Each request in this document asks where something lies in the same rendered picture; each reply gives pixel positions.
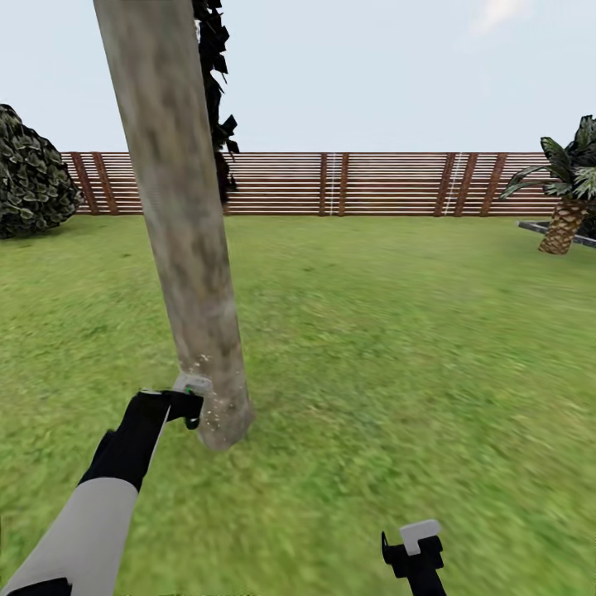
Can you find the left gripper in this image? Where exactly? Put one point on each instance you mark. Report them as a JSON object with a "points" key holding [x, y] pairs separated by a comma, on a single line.
{"points": [[189, 405]]}

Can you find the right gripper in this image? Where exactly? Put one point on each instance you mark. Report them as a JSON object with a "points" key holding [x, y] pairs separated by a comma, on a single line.
{"points": [[404, 565]]}

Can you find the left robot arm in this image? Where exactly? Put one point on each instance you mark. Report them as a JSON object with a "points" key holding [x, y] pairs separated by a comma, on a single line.
{"points": [[84, 544]]}

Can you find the tree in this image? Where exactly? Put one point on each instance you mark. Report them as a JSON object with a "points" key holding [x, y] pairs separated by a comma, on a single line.
{"points": [[153, 55], [212, 39]]}

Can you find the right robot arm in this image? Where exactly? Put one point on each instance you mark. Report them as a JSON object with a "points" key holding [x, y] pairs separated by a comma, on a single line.
{"points": [[418, 557]]}

